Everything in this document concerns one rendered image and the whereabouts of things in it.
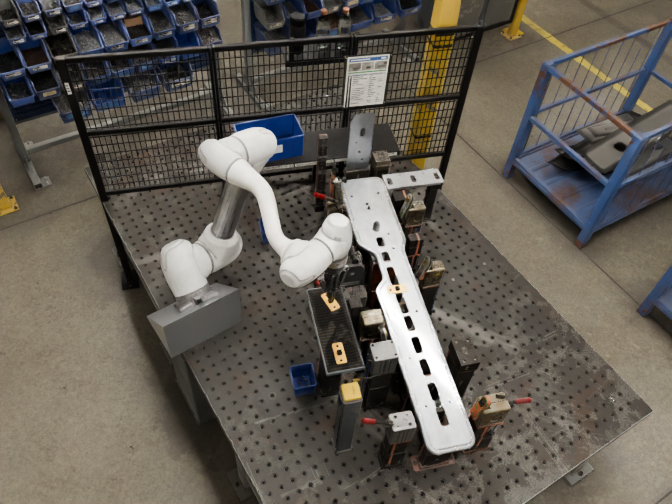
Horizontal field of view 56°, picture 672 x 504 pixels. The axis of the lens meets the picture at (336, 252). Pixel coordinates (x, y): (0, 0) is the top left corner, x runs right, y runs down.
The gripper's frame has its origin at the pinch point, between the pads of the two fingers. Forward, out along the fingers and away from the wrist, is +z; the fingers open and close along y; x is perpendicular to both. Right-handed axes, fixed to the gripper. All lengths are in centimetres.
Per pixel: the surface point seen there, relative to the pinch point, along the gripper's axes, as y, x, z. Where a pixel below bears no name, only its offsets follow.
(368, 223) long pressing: 44, 37, 21
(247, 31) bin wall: 92, 263, 65
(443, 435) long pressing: 12, -60, 21
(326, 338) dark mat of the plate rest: -9.6, -13.2, 5.3
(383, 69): 83, 91, -15
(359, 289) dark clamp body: 16.6, 4.0, 13.4
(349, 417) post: -13.8, -38.0, 20.5
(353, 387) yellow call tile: -11.4, -34.6, 5.3
